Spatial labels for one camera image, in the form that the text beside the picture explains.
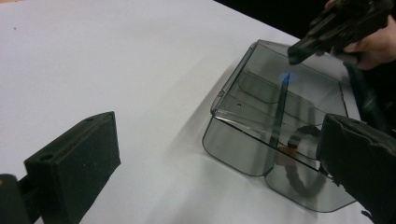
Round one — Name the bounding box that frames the clear plastic compartment box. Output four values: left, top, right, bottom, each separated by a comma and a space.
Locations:
201, 39, 362, 214

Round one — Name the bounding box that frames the black hair tie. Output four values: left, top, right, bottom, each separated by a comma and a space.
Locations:
275, 124, 332, 200

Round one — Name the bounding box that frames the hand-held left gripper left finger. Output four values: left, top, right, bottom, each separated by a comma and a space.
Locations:
23, 111, 121, 224

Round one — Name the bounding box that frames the white table mat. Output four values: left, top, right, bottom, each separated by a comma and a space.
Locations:
0, 0, 396, 224

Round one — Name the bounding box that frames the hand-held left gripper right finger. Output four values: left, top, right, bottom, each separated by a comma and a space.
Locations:
316, 113, 396, 224

